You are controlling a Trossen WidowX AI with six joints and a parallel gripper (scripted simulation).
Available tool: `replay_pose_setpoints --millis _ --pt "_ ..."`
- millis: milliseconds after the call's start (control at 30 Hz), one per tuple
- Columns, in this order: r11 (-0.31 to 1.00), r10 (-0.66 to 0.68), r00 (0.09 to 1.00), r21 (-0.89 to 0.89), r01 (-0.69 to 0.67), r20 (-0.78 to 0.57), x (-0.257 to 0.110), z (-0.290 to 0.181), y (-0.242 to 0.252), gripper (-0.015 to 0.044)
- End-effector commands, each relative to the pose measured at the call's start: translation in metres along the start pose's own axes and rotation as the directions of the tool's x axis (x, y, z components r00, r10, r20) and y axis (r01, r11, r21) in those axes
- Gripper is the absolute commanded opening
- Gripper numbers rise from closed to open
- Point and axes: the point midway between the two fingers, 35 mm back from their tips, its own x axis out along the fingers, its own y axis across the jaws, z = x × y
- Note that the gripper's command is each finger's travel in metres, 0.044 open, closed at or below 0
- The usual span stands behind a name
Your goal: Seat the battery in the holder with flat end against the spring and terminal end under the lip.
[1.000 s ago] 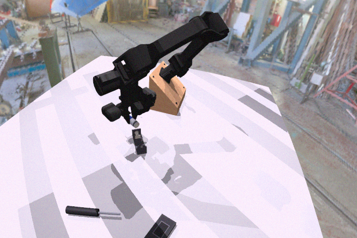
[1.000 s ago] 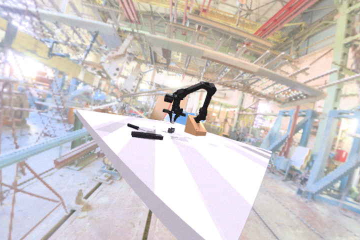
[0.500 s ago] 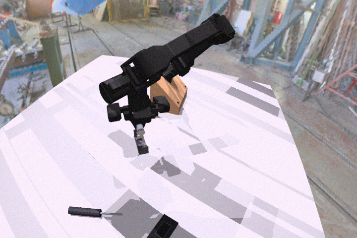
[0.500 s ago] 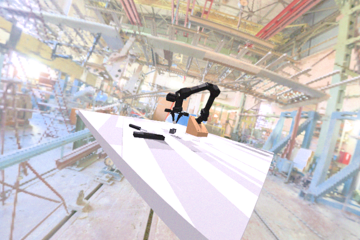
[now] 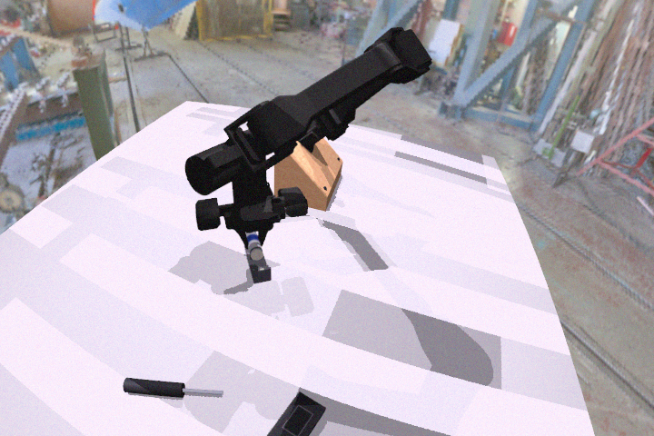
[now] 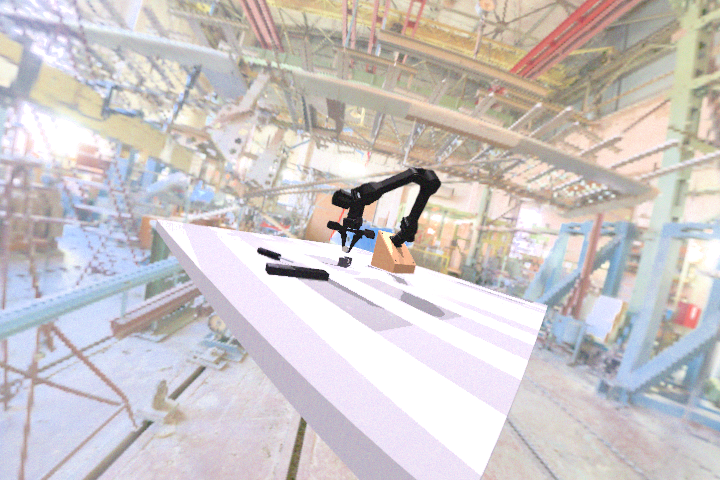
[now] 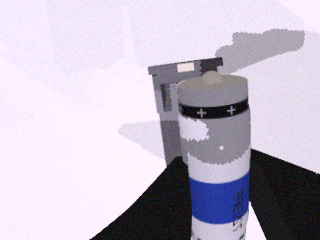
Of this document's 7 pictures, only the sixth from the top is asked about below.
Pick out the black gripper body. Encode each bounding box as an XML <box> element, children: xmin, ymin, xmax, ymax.
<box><xmin>327</xmin><ymin>211</ymin><xmax>375</xmax><ymax>239</ymax></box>

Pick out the black-handled screwdriver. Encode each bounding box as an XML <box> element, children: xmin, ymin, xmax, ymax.
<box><xmin>257</xmin><ymin>247</ymin><xmax>294</xmax><ymax>263</ymax></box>

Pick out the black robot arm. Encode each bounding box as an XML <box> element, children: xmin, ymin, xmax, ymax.
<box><xmin>331</xmin><ymin>167</ymin><xmax>441</xmax><ymax>248</ymax></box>

